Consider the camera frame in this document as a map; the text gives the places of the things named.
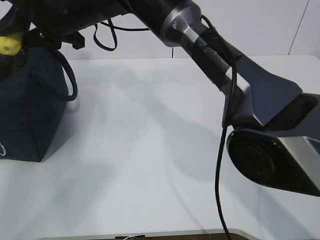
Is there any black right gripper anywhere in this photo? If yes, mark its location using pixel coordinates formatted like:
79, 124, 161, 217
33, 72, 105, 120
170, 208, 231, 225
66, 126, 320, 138
24, 24, 85, 50

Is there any yellow lemon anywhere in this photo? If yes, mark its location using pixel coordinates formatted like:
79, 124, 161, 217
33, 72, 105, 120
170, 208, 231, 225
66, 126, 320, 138
0, 33, 23, 56

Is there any dark blue lunch bag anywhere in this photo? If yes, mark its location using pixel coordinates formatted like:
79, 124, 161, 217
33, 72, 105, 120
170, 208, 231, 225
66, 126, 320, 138
0, 14, 78, 163

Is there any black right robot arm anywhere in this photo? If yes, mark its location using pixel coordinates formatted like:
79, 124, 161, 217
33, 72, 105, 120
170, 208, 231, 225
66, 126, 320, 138
12, 0, 320, 196

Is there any black cable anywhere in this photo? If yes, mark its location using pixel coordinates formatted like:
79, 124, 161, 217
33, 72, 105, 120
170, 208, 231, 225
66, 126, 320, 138
92, 14, 238, 240

